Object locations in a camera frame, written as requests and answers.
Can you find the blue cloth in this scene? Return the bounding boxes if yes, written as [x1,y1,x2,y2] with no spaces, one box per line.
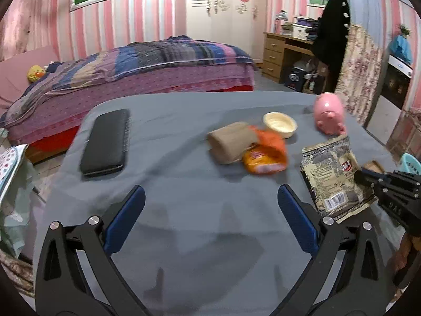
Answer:
[389,34,413,65]

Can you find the orange snack bag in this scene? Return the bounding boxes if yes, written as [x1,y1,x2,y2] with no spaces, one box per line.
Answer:
[242,127,289,176]

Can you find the yellow duck toy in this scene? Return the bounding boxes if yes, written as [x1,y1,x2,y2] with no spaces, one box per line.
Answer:
[27,65,47,83]

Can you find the polka dot cloth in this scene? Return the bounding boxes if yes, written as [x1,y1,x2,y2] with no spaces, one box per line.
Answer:
[0,145,28,198]

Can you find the pink piggy bank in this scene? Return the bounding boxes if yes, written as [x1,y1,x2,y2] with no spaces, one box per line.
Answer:
[312,93,347,136]

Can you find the black coat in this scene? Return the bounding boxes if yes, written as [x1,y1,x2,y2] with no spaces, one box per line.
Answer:
[311,0,351,88]

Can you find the brown cardboard piece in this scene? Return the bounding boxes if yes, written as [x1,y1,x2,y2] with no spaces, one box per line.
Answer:
[363,160,385,173]

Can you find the white wardrobe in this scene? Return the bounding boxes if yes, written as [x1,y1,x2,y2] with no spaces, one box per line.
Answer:
[185,0,267,63]

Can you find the white storage box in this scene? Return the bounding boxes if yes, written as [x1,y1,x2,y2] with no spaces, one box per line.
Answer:
[292,23,313,40]

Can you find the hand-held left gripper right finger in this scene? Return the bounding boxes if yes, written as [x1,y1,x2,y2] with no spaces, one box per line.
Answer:
[277,184,387,316]

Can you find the black leather case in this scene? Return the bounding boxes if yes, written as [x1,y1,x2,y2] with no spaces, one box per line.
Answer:
[80,108,131,177]

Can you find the metal desk ornament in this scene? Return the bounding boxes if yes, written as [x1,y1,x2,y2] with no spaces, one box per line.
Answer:
[275,11,290,33]

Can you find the person's right hand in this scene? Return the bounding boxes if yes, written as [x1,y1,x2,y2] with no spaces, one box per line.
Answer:
[395,233,421,270]

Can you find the cream bowl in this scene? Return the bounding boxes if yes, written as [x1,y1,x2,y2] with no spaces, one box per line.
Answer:
[262,112,298,139]

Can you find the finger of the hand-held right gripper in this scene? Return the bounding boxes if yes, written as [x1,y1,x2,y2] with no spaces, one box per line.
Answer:
[353,168,392,190]

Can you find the black and beige snack bag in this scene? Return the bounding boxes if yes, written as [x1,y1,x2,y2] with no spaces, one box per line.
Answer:
[301,135,379,224]

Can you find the plaid patchwork blanket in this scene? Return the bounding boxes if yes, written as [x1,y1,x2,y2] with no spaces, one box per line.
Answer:
[7,36,257,114]

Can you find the black box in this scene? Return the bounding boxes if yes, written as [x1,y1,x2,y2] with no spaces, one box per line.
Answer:
[284,67,305,91]

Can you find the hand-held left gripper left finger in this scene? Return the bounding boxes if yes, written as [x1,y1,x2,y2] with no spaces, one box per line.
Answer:
[34,185,150,316]

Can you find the bed with purple dotted sheet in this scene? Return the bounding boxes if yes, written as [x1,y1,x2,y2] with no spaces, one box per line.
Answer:
[0,44,258,165]

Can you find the wooden desk with drawers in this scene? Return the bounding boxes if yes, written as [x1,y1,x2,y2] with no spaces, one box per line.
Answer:
[262,32,317,84]

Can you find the light blue plastic basket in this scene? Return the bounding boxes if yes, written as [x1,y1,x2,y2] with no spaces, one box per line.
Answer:
[402,153,421,176]

